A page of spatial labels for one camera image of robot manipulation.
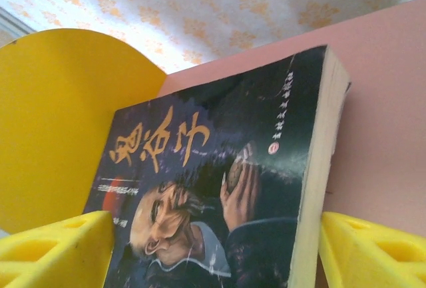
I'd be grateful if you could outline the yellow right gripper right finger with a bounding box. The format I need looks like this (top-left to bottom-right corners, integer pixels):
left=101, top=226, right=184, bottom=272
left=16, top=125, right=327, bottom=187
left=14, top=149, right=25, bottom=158
left=318, top=210, right=426, bottom=288

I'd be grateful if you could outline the yellow pink blue bookshelf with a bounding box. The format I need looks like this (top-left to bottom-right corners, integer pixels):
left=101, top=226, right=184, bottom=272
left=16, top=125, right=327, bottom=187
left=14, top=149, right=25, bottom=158
left=0, top=0, right=426, bottom=288

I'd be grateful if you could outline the aluminium frame post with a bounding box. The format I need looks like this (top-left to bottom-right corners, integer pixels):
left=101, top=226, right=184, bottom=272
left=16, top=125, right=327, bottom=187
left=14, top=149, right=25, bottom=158
left=0, top=7, right=34, bottom=35

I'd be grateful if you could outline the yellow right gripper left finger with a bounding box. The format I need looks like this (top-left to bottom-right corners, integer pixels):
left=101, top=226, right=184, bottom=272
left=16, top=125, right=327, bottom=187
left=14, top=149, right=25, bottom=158
left=0, top=210, right=116, bottom=288

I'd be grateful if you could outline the purple old man cover book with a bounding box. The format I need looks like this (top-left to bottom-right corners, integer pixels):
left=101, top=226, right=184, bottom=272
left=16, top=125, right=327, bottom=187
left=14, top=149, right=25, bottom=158
left=99, top=44, right=352, bottom=288

